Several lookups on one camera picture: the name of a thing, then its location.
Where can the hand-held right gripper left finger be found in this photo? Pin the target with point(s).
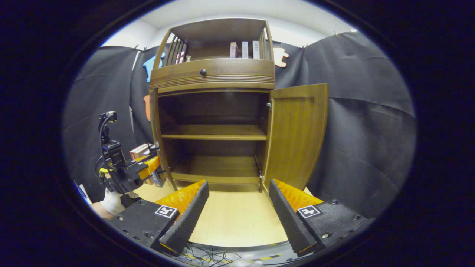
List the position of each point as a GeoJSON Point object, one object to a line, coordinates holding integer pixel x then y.
{"type": "Point", "coordinates": [189, 217]}

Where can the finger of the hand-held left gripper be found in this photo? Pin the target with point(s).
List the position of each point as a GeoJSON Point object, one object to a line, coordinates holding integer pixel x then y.
{"type": "Point", "coordinates": [150, 168]}

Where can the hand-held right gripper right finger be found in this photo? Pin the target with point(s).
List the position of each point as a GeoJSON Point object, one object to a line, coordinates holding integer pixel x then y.
{"type": "Point", "coordinates": [287, 217]}

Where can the wooden cabinet door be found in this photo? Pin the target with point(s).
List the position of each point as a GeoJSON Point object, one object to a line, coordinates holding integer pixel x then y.
{"type": "Point", "coordinates": [155, 118]}
{"type": "Point", "coordinates": [297, 133]}

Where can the wooden double-door shoe cabinet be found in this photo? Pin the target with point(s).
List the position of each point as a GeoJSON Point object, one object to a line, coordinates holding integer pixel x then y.
{"type": "Point", "coordinates": [219, 29]}

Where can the wooden cabinet inner shelf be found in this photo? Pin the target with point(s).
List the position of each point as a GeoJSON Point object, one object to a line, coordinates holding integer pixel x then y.
{"type": "Point", "coordinates": [215, 131]}

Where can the wooden cabinet drawer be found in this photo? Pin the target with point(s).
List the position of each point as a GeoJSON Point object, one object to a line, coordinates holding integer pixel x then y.
{"type": "Point", "coordinates": [237, 72]}

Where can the black backdrop cloth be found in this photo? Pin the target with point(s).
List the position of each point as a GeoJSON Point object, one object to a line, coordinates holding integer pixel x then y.
{"type": "Point", "coordinates": [363, 129]}

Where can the purple spine book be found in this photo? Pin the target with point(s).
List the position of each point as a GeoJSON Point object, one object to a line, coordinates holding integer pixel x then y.
{"type": "Point", "coordinates": [233, 50]}

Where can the pale grey spine book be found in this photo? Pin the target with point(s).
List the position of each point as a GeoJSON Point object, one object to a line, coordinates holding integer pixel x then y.
{"type": "Point", "coordinates": [245, 50]}

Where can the white spine book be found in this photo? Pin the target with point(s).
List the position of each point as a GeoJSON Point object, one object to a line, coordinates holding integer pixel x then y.
{"type": "Point", "coordinates": [256, 50]}

